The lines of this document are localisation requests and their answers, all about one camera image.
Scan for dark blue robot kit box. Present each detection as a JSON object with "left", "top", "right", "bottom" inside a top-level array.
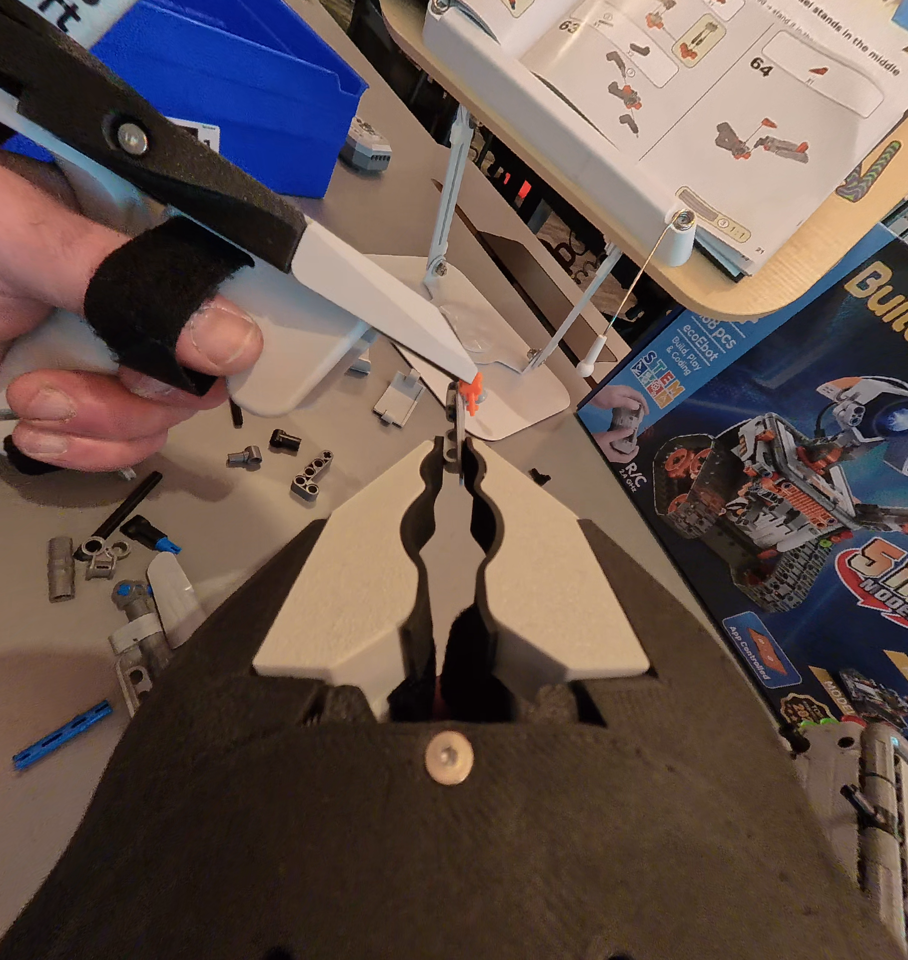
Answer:
[{"left": 577, "top": 225, "right": 908, "bottom": 740}]

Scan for blue holed rod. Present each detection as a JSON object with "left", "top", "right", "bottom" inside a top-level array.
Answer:
[{"left": 13, "top": 699, "right": 113, "bottom": 771}]

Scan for grey tube connector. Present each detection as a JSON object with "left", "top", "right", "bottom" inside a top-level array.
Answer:
[{"left": 46, "top": 536, "right": 76, "bottom": 603}]

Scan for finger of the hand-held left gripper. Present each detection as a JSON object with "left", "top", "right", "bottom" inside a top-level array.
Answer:
[{"left": 291, "top": 218, "right": 480, "bottom": 383}]

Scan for dark grey angled beam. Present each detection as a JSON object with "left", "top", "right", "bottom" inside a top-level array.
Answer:
[{"left": 289, "top": 450, "right": 335, "bottom": 502}]

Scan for white curved panel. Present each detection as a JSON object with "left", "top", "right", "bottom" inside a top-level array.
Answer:
[{"left": 146, "top": 551, "right": 207, "bottom": 650}]

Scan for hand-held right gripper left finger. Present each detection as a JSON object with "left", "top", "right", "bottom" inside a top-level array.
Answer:
[{"left": 253, "top": 441, "right": 436, "bottom": 720}]

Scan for grey cylinder assembly orange connector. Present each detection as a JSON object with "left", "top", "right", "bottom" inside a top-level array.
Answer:
[{"left": 107, "top": 577, "right": 173, "bottom": 717}]

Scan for long black axle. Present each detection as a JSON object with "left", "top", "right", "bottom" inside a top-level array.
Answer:
[{"left": 94, "top": 471, "right": 164, "bottom": 543}]

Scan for blue storage bin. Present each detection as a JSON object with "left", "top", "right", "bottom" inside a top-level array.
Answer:
[{"left": 4, "top": 0, "right": 370, "bottom": 200}]

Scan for light grey hinged panel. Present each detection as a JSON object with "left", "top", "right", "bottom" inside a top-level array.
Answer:
[{"left": 373, "top": 369, "right": 425, "bottom": 429}]

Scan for instruction booklet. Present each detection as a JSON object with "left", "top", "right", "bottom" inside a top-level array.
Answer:
[{"left": 491, "top": 0, "right": 908, "bottom": 275}]

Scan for grey motor block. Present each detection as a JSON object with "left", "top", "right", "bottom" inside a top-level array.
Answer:
[{"left": 339, "top": 116, "right": 393, "bottom": 174}]

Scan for black angled connector blue pin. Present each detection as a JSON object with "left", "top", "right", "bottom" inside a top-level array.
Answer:
[{"left": 120, "top": 517, "right": 182, "bottom": 556}]

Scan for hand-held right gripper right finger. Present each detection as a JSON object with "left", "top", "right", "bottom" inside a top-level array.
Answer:
[{"left": 465, "top": 441, "right": 650, "bottom": 682}]

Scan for toy tracked robot orange wheels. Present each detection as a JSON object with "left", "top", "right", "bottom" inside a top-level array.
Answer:
[{"left": 780, "top": 712, "right": 908, "bottom": 960}]

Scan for small grey holed beam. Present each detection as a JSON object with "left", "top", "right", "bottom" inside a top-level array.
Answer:
[{"left": 440, "top": 378, "right": 471, "bottom": 475}]

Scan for person's left hand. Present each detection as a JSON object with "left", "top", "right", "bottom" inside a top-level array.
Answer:
[{"left": 0, "top": 153, "right": 266, "bottom": 474}]

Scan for grey cross connector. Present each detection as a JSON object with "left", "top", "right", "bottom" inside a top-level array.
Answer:
[{"left": 75, "top": 536, "right": 131, "bottom": 581}]

